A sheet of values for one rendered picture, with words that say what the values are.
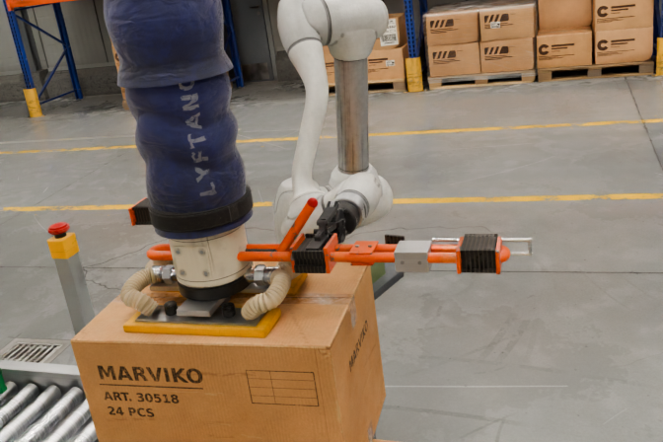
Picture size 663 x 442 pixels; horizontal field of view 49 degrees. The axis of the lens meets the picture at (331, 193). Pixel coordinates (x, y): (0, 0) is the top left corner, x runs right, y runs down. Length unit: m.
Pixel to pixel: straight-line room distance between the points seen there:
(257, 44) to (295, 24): 8.54
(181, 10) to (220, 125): 0.24
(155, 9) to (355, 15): 0.81
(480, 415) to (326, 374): 1.58
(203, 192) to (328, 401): 0.50
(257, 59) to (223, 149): 9.14
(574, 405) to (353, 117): 1.51
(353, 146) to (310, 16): 0.44
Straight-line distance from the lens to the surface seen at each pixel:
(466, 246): 1.47
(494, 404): 3.09
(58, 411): 2.53
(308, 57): 2.01
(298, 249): 1.56
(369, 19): 2.12
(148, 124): 1.50
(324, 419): 1.58
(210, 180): 1.51
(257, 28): 10.55
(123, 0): 1.47
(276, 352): 1.52
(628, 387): 3.22
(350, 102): 2.20
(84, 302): 2.68
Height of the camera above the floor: 1.83
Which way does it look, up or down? 19 degrees down
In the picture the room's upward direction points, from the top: 8 degrees counter-clockwise
